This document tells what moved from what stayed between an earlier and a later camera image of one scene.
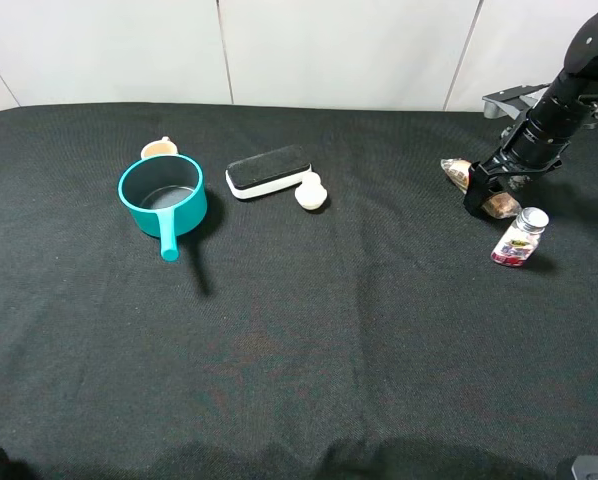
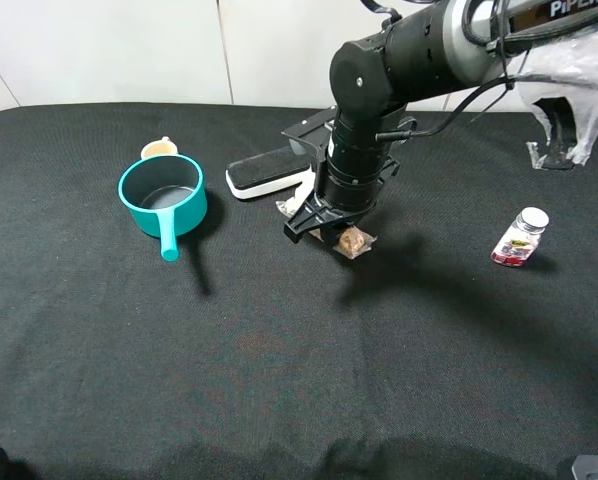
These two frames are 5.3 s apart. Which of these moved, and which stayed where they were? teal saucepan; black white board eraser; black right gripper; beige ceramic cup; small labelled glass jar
Moved: black right gripper
Stayed: beige ceramic cup; teal saucepan; small labelled glass jar; black white board eraser
